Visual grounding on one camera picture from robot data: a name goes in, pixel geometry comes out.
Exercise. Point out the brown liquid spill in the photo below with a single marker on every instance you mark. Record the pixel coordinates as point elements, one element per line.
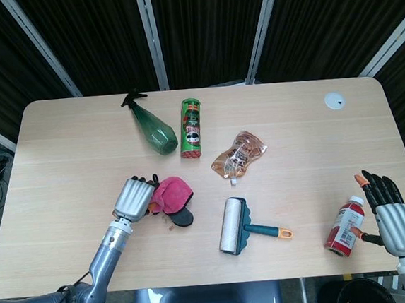
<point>170,228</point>

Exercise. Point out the brown sauce spout pouch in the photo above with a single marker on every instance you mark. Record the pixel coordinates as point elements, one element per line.
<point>240,153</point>

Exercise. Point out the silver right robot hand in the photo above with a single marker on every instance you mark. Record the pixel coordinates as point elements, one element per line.
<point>398,224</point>

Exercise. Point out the red drink bottle white cap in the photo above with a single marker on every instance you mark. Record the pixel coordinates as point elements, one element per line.
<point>345,227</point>

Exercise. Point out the black waste bin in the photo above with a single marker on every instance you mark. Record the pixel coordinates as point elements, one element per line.
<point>357,295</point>

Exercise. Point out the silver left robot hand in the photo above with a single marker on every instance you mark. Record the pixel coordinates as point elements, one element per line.
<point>134,200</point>

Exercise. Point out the green Pringles can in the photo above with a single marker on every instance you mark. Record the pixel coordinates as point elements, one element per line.
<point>191,127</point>

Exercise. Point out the green plastic spray bottle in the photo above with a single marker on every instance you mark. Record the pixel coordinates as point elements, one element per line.
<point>154,131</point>

